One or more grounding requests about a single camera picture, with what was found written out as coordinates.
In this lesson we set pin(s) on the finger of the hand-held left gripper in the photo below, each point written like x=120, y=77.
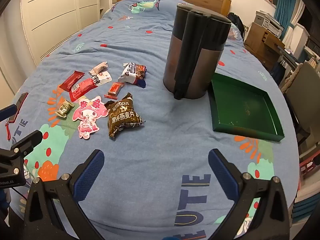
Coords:
x=31, y=138
x=8, y=110

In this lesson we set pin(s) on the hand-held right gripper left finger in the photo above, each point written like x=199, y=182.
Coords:
x=88, y=177

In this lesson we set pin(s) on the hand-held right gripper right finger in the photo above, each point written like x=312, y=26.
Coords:
x=221, y=172

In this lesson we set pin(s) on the small beige candy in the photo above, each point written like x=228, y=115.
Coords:
x=63, y=108

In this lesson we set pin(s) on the pink cartoon character packet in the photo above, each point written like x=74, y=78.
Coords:
x=87, y=115

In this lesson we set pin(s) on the brown oatmeal packet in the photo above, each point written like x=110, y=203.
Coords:
x=122, y=120

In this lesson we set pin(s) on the green tray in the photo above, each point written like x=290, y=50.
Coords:
x=240, y=107

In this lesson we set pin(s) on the red and white snack packet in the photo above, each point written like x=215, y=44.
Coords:
x=85, y=86

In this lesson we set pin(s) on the small red candy bar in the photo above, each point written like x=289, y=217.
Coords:
x=115, y=88

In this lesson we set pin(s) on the pink striped candy wrapper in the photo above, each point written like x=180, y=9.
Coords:
x=100, y=67

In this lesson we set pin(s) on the phone in red case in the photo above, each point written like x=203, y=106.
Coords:
x=22, y=98

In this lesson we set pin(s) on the blue printed blanket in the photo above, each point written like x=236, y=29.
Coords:
x=150, y=155

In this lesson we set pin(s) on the red stool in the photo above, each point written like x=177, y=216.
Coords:
x=310, y=168

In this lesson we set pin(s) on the white wardrobe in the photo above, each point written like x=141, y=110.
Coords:
x=55, y=17

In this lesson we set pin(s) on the dark metal kettle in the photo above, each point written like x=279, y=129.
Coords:
x=185, y=62

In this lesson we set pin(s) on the beige knitted scarf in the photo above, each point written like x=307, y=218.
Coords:
x=291, y=80

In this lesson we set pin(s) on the navy tote bag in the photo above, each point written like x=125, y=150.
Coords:
x=278, y=71

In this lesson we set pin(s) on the grey chair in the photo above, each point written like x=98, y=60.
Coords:
x=305, y=87

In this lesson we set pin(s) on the wooden cabinet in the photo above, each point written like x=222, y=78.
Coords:
x=260, y=40

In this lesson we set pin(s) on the black backpack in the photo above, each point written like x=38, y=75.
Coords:
x=237, y=22

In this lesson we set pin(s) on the grey printer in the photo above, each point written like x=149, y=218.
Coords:
x=265, y=20

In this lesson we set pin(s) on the teal curtain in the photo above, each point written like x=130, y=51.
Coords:
x=282, y=5

